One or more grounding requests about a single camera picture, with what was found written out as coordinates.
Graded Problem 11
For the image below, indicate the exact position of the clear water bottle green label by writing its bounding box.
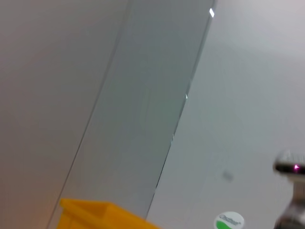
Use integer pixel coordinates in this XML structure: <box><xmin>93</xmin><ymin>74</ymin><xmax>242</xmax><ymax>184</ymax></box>
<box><xmin>213</xmin><ymin>211</ymin><xmax>245</xmax><ymax>229</ymax></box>

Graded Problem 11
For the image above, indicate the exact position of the yellow plastic bin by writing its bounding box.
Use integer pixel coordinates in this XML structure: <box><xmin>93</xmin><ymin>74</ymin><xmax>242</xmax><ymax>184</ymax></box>
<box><xmin>57</xmin><ymin>198</ymin><xmax>163</xmax><ymax>229</ymax></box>

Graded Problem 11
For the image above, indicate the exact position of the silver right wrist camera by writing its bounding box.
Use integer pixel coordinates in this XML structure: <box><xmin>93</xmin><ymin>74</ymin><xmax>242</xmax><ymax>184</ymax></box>
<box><xmin>273</xmin><ymin>149</ymin><xmax>305</xmax><ymax>178</ymax></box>

